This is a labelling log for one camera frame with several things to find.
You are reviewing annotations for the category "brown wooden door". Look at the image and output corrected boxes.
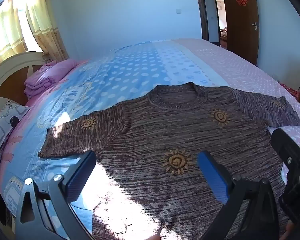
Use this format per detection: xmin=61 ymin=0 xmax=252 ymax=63
xmin=220 ymin=0 xmax=260 ymax=67

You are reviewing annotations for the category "dotted blue pink bed sheet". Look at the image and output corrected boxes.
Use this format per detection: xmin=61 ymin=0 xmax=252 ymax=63
xmin=0 ymin=38 xmax=300 ymax=240

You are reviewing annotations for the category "folded pink quilt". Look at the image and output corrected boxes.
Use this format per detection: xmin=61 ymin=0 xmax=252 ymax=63
xmin=24 ymin=59 xmax=77 ymax=99

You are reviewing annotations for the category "patterned grey white pillow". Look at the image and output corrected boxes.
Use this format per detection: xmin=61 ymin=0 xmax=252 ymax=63
xmin=0 ymin=100 xmax=30 ymax=168

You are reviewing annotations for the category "yellow patterned curtain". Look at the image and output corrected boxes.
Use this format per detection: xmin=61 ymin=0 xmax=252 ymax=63
xmin=0 ymin=0 xmax=69 ymax=70

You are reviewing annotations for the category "cream wooden headboard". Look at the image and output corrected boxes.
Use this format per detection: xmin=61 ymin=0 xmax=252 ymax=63
xmin=0 ymin=52 xmax=47 ymax=125

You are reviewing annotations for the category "red cloth item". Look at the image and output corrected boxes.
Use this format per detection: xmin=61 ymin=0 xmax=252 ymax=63
xmin=277 ymin=81 xmax=300 ymax=98

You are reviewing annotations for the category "dark door frame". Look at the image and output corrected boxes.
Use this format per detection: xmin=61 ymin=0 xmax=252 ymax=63
xmin=194 ymin=0 xmax=209 ymax=42

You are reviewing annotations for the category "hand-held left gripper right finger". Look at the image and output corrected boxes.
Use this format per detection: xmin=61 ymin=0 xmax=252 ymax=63
xmin=197 ymin=151 xmax=280 ymax=240

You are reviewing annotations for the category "person's right hand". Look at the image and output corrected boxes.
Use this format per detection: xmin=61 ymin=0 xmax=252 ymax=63
xmin=279 ymin=224 xmax=295 ymax=240

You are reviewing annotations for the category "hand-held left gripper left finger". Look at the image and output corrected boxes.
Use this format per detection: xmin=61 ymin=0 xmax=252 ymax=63
xmin=14 ymin=151 xmax=98 ymax=240

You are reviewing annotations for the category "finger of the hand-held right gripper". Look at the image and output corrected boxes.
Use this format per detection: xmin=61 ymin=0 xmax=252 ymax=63
xmin=270 ymin=128 xmax=300 ymax=180

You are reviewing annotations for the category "brown knit sweater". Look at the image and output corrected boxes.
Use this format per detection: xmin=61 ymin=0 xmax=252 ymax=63
xmin=38 ymin=82 xmax=300 ymax=240

